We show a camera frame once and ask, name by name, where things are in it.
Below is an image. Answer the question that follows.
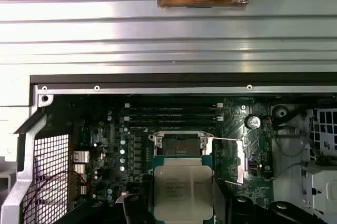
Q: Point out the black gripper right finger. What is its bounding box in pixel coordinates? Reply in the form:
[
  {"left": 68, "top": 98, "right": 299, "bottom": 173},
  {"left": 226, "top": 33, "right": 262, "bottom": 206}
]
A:
[{"left": 212, "top": 176, "right": 326, "bottom": 224}]

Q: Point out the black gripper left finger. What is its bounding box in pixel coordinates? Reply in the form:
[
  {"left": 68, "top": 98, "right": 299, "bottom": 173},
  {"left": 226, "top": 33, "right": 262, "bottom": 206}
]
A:
[{"left": 54, "top": 191, "right": 156, "bottom": 224}]

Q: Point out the silver CPU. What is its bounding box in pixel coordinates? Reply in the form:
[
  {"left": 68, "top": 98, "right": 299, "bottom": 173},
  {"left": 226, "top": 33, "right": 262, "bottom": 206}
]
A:
[{"left": 152, "top": 155, "right": 214, "bottom": 221}]

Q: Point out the CPU socket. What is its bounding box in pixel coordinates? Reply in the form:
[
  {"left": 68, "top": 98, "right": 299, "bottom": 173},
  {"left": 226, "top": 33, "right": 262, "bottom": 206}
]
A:
[{"left": 147, "top": 130, "right": 214, "bottom": 161}]

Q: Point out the black RAM slot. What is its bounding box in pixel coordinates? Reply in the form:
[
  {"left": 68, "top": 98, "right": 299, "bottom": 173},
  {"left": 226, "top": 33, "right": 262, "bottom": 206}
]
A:
[
  {"left": 124, "top": 103, "right": 224, "bottom": 110},
  {"left": 129, "top": 122, "right": 220, "bottom": 129},
  {"left": 124, "top": 115, "right": 224, "bottom": 122},
  {"left": 129, "top": 109, "right": 220, "bottom": 116}
]

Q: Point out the green motherboard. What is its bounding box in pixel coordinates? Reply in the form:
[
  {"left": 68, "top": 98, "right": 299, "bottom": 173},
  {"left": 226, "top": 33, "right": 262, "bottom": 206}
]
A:
[{"left": 52, "top": 94, "right": 274, "bottom": 224}]

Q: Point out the round coin cell battery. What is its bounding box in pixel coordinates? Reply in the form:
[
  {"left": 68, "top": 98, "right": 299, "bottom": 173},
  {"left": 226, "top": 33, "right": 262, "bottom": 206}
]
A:
[{"left": 244, "top": 114, "right": 262, "bottom": 130}]

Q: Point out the silver drive cage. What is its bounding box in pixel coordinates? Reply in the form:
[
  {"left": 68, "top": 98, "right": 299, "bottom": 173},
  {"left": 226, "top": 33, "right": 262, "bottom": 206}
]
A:
[{"left": 300, "top": 107, "right": 337, "bottom": 224}]

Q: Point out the black PC case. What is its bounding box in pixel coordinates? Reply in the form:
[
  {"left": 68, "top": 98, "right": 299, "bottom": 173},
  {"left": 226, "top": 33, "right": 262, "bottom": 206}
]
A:
[{"left": 0, "top": 74, "right": 337, "bottom": 224}]

